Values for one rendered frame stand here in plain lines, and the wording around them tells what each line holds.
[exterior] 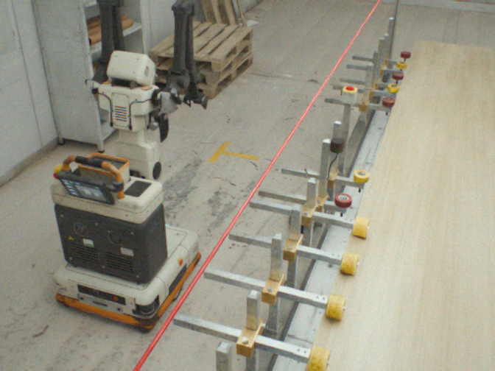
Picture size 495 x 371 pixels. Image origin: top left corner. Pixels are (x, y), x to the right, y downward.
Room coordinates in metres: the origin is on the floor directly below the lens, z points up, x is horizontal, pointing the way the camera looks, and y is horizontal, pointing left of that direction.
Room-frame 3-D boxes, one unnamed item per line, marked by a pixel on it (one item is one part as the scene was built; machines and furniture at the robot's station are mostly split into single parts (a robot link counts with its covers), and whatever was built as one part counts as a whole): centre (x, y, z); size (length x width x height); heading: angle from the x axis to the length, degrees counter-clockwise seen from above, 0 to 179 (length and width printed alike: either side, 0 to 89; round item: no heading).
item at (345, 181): (2.44, -0.39, 0.84); 0.43 x 0.03 x 0.04; 70
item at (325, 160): (2.23, -0.36, 0.93); 0.04 x 0.04 x 0.48; 70
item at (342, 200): (2.15, -0.45, 0.85); 0.08 x 0.08 x 0.11
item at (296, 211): (1.75, -0.19, 0.88); 0.04 x 0.04 x 0.48; 70
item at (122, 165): (2.42, 0.73, 0.87); 0.23 x 0.15 x 0.11; 70
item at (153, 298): (2.52, 0.69, 0.16); 0.67 x 0.64 x 0.25; 160
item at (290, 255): (1.73, -0.18, 0.95); 0.14 x 0.06 x 0.05; 160
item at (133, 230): (2.44, 0.72, 0.59); 0.55 x 0.34 x 0.83; 70
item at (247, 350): (1.26, -0.02, 0.95); 0.14 x 0.06 x 0.05; 160
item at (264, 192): (2.22, -0.26, 0.84); 0.43 x 0.03 x 0.04; 70
